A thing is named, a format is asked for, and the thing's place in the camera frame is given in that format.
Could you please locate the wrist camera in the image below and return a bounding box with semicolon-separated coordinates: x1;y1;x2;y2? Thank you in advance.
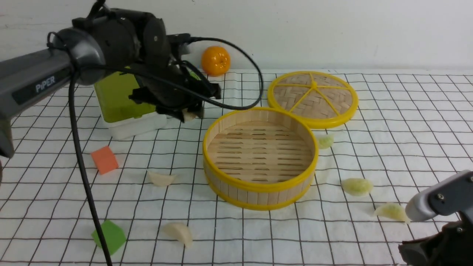
167;33;191;58
405;170;473;224

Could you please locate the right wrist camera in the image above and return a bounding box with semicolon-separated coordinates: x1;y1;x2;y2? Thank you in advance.
405;170;473;224

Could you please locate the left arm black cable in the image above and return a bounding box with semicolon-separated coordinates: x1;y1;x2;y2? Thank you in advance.
46;31;264;266

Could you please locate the green dumpling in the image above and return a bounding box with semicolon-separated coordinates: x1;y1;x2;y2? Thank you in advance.
374;202;411;224
341;178;374;197
317;134;334;150

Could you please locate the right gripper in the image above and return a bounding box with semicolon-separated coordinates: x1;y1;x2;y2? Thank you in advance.
398;212;473;266

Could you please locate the orange toy fruit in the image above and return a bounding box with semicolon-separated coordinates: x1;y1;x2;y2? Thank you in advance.
201;46;231;77

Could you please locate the bamboo steamer tray yellow rim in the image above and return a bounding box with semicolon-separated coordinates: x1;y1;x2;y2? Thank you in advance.
202;107;319;211

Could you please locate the green foam cube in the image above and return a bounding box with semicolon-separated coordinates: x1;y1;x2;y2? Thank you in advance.
101;219;127;256

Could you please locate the orange foam cube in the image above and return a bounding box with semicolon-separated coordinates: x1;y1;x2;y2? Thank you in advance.
91;146;119;175

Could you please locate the white black-grid tablecloth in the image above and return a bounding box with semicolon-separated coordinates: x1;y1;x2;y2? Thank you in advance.
0;70;473;266

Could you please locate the green lid white box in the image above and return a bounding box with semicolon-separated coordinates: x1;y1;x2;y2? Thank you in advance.
93;72;176;140

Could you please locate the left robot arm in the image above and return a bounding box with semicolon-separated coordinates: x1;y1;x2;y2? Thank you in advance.
0;1;221;158

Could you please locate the white dumpling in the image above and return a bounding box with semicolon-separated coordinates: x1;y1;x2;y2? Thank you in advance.
182;109;197;123
147;170;176;187
162;222;194;248

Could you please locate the bamboo steamer lid yellow rim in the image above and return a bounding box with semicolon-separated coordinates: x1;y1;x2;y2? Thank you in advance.
268;71;359;129

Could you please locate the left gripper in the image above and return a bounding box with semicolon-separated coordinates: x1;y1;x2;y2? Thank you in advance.
129;61;221;122

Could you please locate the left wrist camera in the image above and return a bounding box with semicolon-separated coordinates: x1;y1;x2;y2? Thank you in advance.
167;33;191;58

